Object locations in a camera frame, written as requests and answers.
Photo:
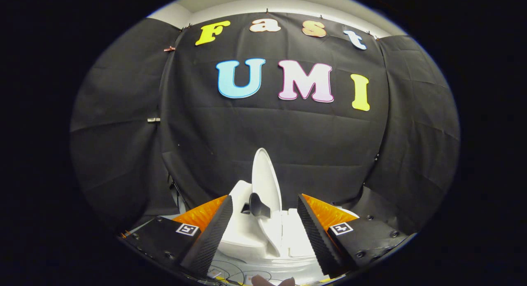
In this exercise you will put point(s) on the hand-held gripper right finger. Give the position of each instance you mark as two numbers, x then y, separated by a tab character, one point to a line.
319	240

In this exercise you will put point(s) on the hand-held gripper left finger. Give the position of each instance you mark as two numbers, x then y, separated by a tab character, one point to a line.
212	240

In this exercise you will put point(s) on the black lid pull tab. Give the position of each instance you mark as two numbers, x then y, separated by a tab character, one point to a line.
258	205

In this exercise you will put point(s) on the white toilet lid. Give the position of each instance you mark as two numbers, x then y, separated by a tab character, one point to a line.
267	183

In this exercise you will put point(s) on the white toilet bowl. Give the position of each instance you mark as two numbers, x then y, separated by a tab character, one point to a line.
294	236

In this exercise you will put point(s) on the black backdrop cloth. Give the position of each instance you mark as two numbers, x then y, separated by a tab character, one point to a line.
267	133

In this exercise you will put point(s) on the silver cloth clip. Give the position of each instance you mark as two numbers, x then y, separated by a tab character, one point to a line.
153	120

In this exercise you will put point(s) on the pink cloth clip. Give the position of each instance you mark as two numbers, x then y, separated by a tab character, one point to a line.
169	49

